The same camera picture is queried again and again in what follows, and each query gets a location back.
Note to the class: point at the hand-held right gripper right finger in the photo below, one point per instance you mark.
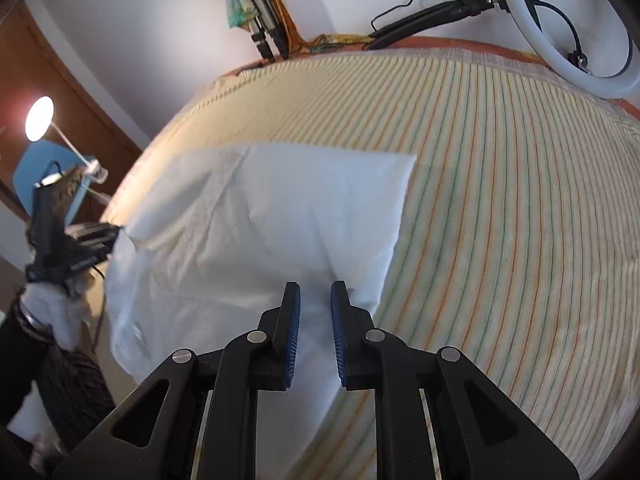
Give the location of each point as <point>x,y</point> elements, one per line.
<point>339,345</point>

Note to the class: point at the blue chair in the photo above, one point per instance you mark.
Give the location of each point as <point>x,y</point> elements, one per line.
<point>35,165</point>

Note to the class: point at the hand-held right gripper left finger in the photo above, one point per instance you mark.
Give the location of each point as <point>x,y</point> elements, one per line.
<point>292,345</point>

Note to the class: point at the wooden door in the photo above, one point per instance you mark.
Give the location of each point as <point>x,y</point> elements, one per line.
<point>75,85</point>

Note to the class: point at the dark knitted cloth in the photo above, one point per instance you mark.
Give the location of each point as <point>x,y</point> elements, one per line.
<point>75,400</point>

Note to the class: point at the person's left forearm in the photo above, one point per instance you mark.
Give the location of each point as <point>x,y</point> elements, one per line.
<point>15,360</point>

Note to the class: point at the black silver folded tripod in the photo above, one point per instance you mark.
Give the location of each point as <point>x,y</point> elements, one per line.
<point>265,15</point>

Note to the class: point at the white fluffy cloth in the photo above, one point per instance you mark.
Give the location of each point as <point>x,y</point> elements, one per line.
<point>62,315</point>

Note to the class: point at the yellow striped bed sheet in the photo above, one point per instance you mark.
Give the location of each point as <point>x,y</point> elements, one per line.
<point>500,235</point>

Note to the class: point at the lit desk lamp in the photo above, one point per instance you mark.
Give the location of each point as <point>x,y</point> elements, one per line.
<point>39,117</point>

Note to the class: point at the white garment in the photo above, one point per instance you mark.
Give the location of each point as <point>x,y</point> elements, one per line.
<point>250,235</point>

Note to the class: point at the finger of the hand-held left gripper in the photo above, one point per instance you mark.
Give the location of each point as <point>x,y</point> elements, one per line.
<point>92,231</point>
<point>92,255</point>

